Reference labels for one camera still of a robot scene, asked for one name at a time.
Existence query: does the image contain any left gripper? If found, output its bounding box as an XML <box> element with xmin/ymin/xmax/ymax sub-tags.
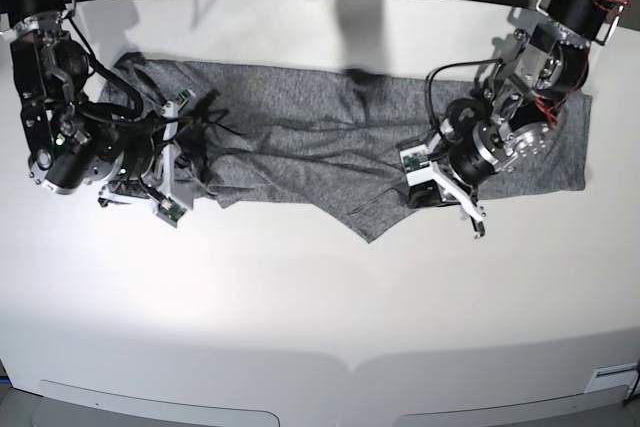
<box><xmin>407</xmin><ymin>99</ymin><xmax>496</xmax><ymax>239</ymax></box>

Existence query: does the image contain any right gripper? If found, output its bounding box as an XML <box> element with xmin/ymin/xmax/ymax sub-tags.
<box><xmin>98</xmin><ymin>89</ymin><xmax>212</xmax><ymax>214</ymax></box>

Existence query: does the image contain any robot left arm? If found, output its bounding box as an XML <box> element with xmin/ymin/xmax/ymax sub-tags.
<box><xmin>399</xmin><ymin>0</ymin><xmax>629</xmax><ymax>238</ymax></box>

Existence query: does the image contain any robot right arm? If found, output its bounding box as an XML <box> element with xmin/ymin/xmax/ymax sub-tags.
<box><xmin>1</xmin><ymin>0</ymin><xmax>197</xmax><ymax>225</ymax></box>

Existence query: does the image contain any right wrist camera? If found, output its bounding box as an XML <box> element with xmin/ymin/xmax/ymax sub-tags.
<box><xmin>154</xmin><ymin>197</ymin><xmax>187</xmax><ymax>228</ymax></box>

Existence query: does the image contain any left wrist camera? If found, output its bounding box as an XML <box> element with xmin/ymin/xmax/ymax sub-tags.
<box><xmin>399</xmin><ymin>143</ymin><xmax>434</xmax><ymax>187</ymax></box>

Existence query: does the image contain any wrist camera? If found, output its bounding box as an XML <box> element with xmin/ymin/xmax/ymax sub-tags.
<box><xmin>154</xmin><ymin>197</ymin><xmax>187</xmax><ymax>228</ymax></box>
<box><xmin>399</xmin><ymin>143</ymin><xmax>434</xmax><ymax>187</ymax></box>

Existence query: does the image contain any grey long-sleeve T-shirt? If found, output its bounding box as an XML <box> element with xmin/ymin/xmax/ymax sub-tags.
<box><xmin>97</xmin><ymin>52</ymin><xmax>596</xmax><ymax>246</ymax></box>

